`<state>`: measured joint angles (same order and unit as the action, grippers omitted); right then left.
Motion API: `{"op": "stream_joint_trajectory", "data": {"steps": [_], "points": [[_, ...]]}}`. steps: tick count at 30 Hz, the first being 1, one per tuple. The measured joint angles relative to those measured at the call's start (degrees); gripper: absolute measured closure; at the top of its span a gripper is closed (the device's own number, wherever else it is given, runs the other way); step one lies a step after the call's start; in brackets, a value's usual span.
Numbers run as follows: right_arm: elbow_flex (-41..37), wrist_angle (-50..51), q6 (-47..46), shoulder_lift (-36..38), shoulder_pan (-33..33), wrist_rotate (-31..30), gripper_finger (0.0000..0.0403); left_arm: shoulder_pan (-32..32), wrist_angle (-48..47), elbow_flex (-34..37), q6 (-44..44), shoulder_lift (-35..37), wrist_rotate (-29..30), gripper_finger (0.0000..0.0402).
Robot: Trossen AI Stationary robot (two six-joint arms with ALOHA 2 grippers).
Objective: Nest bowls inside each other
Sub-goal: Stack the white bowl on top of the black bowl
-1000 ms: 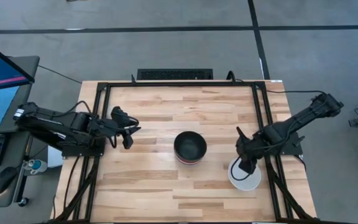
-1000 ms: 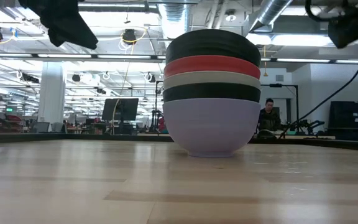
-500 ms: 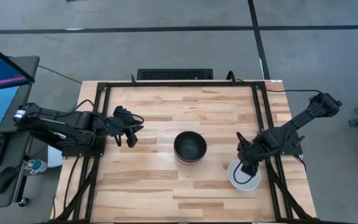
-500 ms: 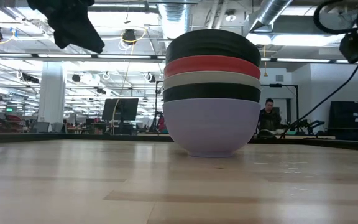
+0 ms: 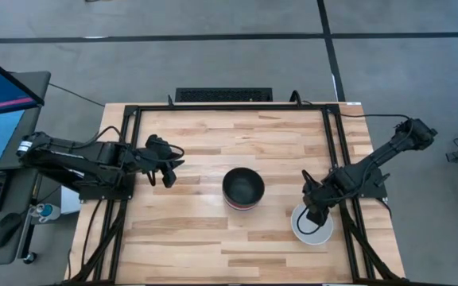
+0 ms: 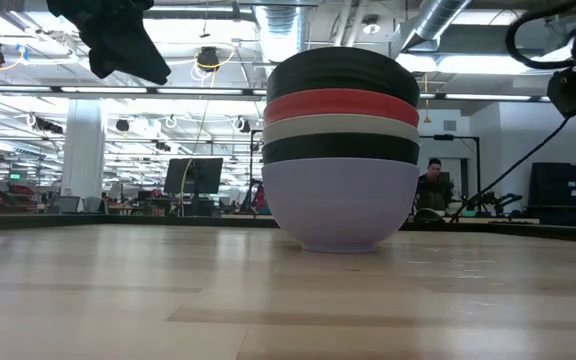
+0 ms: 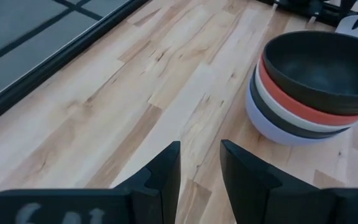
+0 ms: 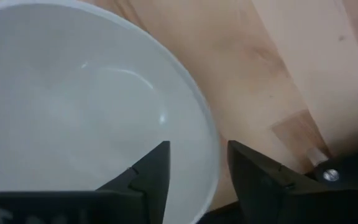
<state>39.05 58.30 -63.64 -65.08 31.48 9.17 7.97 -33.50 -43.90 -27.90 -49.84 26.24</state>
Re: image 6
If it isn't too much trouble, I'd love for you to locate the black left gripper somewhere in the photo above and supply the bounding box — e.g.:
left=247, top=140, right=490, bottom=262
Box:
left=46, top=0, right=172, bottom=85

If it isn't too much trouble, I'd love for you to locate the black bowl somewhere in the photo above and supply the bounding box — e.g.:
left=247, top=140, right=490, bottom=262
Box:
left=261, top=132, right=421, bottom=166
left=266, top=46, right=421, bottom=108

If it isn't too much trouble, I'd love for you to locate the red bowl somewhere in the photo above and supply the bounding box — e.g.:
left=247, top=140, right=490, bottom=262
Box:
left=263, top=88, right=421, bottom=129

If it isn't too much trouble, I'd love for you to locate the light grey bowl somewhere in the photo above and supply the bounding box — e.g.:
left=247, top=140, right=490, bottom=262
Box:
left=262, top=113, right=422, bottom=145

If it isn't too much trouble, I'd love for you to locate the white bowl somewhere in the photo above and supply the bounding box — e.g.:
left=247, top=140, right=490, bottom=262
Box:
left=261, top=157, right=421, bottom=255

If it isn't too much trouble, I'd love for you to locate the white building column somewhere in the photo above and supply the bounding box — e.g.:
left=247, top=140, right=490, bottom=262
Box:
left=59, top=97, right=108, bottom=201

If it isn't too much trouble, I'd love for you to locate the black equipment cabinet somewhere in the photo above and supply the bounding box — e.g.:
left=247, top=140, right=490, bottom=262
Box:
left=526, top=161, right=576, bottom=227

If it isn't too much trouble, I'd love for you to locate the black monitor on stand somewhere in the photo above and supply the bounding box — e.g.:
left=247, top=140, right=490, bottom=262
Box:
left=163, top=157, right=225, bottom=217

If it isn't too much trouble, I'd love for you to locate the person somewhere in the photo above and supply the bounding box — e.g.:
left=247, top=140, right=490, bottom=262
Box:
left=414, top=157, right=455, bottom=212

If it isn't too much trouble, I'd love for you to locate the black looped gripper cable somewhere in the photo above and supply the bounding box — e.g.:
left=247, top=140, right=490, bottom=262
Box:
left=505, top=0, right=576, bottom=71

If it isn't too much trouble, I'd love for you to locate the black long gripper cable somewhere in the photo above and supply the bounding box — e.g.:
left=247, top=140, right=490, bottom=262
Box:
left=448, top=116, right=572, bottom=224

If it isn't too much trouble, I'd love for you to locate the black metal stand frame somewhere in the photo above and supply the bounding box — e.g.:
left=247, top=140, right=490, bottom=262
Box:
left=431, top=133, right=482, bottom=202

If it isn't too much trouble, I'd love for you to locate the silver ribbed air duct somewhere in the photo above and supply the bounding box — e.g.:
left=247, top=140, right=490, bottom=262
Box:
left=253, top=3, right=310, bottom=64

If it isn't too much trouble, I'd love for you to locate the silver slanted air duct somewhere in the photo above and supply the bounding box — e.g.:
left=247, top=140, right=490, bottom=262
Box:
left=401, top=0, right=473, bottom=49

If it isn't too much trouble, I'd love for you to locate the black aluminium table frame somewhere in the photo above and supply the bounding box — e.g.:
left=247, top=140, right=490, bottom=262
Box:
left=0, top=212, right=576, bottom=245

